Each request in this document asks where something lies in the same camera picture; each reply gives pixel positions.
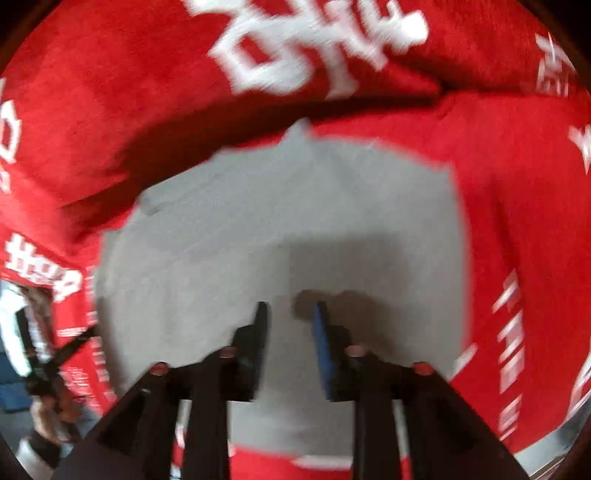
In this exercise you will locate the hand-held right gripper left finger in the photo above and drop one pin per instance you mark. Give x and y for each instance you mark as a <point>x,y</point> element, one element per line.
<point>261,327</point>

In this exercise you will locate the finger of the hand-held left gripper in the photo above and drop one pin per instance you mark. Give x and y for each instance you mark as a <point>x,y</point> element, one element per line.
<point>71,346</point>

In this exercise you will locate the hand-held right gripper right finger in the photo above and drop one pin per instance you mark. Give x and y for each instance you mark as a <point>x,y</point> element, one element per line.
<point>321,332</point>

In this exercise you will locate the grey knit sweater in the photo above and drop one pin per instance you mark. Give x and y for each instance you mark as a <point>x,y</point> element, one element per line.
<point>277,207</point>

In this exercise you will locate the person's left hand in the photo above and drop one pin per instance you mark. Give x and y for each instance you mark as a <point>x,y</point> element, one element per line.
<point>51,424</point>

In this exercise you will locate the red printed blanket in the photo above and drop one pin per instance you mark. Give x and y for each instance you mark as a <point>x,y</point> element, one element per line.
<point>115,92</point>

